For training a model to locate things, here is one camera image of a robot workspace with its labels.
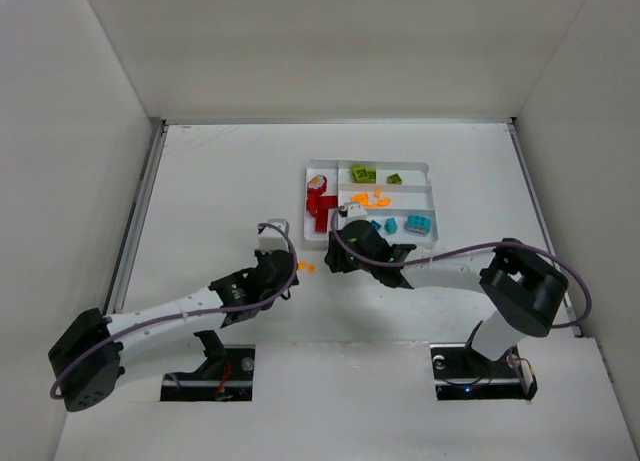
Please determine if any white divided sorting tray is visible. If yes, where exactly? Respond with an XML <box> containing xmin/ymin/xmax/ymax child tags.
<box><xmin>305</xmin><ymin>159</ymin><xmax>439</xmax><ymax>249</ymax></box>

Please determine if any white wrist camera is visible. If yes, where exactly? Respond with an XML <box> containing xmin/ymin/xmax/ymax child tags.
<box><xmin>258</xmin><ymin>219</ymin><xmax>289</xmax><ymax>253</ymax></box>
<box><xmin>338</xmin><ymin>202</ymin><xmax>367</xmax><ymax>226</ymax></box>

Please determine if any green lego brick in tray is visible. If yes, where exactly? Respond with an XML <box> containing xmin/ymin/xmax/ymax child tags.
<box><xmin>366</xmin><ymin>169</ymin><xmax>377</xmax><ymax>184</ymax></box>

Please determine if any red flower lego piece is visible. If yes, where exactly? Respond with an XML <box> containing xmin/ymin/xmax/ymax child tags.
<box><xmin>307</xmin><ymin>175</ymin><xmax>328</xmax><ymax>196</ymax></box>

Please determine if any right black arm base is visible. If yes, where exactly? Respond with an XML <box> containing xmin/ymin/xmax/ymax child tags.
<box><xmin>429</xmin><ymin>341</ymin><xmax>539</xmax><ymax>402</ymax></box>

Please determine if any red lego with blue brick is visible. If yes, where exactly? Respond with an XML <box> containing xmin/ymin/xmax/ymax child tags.
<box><xmin>306</xmin><ymin>191</ymin><xmax>322</xmax><ymax>219</ymax></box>

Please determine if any teal cloud lego piece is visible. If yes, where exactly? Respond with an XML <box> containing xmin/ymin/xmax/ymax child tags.
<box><xmin>404</xmin><ymin>215</ymin><xmax>432</xmax><ymax>236</ymax></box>

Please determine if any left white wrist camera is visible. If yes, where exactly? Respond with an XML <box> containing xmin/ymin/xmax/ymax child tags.
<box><xmin>258</xmin><ymin>219</ymin><xmax>289</xmax><ymax>253</ymax></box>

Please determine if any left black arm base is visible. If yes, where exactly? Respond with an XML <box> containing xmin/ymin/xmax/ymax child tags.
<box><xmin>160</xmin><ymin>331</ymin><xmax>256</xmax><ymax>403</ymax></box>

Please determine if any green lego brick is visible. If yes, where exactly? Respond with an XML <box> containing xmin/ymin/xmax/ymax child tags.
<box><xmin>350</xmin><ymin>165</ymin><xmax>369</xmax><ymax>184</ymax></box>
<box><xmin>366</xmin><ymin>169</ymin><xmax>377</xmax><ymax>184</ymax></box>

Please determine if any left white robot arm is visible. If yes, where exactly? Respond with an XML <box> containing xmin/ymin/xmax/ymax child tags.
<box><xmin>48</xmin><ymin>250</ymin><xmax>298</xmax><ymax>413</ymax></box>

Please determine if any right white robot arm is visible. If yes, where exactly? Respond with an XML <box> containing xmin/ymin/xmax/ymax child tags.
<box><xmin>324</xmin><ymin>220</ymin><xmax>568</xmax><ymax>361</ymax></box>

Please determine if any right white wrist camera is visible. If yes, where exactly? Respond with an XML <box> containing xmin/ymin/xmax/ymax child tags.
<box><xmin>338</xmin><ymin>202</ymin><xmax>367</xmax><ymax>226</ymax></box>

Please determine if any orange lego cluster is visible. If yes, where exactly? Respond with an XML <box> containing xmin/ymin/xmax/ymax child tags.
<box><xmin>298</xmin><ymin>262</ymin><xmax>316</xmax><ymax>273</ymax></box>

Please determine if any red rectangular lego brick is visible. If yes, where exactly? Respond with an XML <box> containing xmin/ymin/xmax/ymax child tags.
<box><xmin>314</xmin><ymin>210</ymin><xmax>329</xmax><ymax>233</ymax></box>

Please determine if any blue lego brick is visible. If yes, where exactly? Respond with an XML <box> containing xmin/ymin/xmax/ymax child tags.
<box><xmin>384</xmin><ymin>217</ymin><xmax>398</xmax><ymax>235</ymax></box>

